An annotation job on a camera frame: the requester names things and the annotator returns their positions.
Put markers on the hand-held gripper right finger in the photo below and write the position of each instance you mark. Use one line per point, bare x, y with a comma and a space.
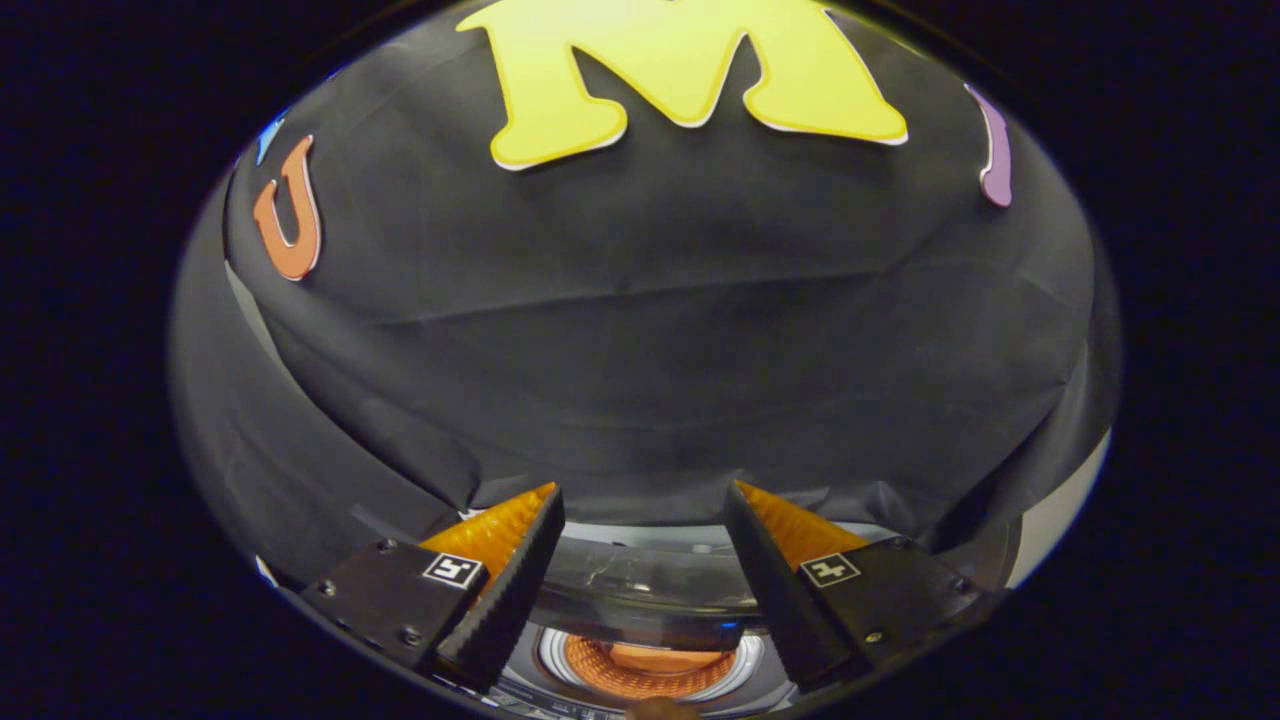
775, 600

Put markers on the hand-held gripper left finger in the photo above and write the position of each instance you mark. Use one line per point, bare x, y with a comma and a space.
505, 590

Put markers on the grey washing machine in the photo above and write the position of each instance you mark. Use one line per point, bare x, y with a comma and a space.
760, 680

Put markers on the dark washing machine lid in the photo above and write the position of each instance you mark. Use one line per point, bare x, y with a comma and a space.
650, 590

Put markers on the orange polo shirt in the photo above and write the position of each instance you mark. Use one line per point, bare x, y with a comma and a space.
655, 665

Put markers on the black backdrop cloth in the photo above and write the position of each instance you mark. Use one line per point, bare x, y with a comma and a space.
640, 330

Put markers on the beige metal cabinet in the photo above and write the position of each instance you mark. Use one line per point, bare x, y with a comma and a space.
1060, 510

